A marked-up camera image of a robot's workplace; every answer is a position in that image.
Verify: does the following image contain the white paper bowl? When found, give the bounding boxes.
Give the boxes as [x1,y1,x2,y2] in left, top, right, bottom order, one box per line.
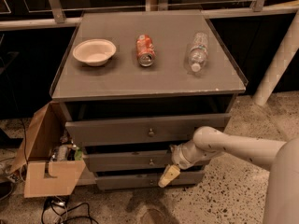
[72,39,117,67]

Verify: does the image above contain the grey bottom drawer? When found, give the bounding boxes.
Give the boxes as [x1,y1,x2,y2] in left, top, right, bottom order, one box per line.
[95,171,205,190]

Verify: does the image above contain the black cables on floor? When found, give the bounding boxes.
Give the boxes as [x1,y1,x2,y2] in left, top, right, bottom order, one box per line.
[40,196,100,224]

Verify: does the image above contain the grey top drawer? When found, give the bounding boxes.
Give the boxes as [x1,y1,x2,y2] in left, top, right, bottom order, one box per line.
[65,113,231,147]

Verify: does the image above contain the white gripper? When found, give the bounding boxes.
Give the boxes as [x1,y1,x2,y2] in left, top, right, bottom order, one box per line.
[158,142,200,188]

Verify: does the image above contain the clear plastic water bottle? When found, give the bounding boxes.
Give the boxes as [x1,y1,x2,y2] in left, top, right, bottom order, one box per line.
[189,32,208,73]

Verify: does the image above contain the grey drawer cabinet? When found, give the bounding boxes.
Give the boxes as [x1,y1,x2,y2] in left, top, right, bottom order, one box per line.
[51,10,247,181]

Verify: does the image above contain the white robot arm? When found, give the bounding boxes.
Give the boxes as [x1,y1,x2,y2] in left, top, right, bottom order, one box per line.
[158,126,299,224]

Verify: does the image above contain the metal railing frame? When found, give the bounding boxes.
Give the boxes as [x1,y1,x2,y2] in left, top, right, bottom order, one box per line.
[0,0,298,31]

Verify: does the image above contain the orange soda can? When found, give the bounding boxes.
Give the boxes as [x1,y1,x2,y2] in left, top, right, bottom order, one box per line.
[136,35,155,67]

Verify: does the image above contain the white diagonal pole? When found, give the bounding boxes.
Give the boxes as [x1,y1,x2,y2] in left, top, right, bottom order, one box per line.
[252,11,299,106]

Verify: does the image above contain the grey drawer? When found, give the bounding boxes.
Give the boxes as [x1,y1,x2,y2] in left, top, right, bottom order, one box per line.
[95,171,205,190]
[83,147,216,173]
[65,113,231,147]

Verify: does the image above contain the open cardboard box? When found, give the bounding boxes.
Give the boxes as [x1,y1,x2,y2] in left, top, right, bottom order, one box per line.
[10,102,85,198]

